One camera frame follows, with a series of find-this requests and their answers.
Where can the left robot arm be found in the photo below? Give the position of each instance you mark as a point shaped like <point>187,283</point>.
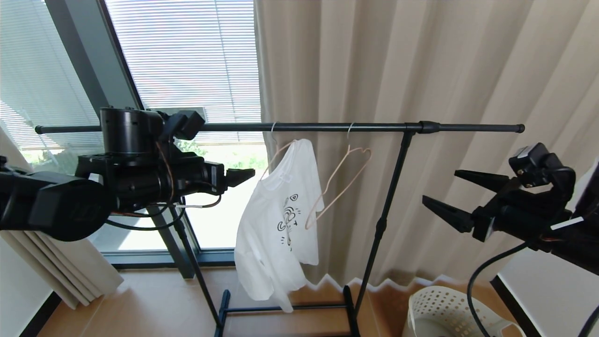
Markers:
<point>56,206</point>

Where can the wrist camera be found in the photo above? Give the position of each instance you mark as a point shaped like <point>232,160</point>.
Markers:
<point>185,124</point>
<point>538,164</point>

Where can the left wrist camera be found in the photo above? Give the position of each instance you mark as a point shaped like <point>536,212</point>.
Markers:
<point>185,124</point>

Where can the black clothes rack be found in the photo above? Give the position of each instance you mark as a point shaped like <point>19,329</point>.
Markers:
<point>327,127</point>

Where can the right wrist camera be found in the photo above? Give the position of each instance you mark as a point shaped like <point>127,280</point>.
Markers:
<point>538,164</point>

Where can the pink clothes hanger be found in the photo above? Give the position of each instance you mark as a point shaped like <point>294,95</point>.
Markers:
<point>349,142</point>
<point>276,154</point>

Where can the window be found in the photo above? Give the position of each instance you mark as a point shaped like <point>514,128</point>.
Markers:
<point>187,56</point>

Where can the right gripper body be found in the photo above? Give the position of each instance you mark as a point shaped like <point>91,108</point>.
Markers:
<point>524,215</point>

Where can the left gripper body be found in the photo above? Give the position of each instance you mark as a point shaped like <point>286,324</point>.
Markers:
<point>187,180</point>

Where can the white laundry basket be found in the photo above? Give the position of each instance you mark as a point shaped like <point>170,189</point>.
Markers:
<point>449,309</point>

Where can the white printed t-shirt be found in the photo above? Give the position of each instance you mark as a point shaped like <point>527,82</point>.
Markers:
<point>271,224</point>

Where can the beige curtain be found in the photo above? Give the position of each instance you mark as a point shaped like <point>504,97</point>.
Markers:
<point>421,70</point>
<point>56,267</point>

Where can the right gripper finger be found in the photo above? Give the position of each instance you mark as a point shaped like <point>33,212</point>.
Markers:
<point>491,181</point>
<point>451,215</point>

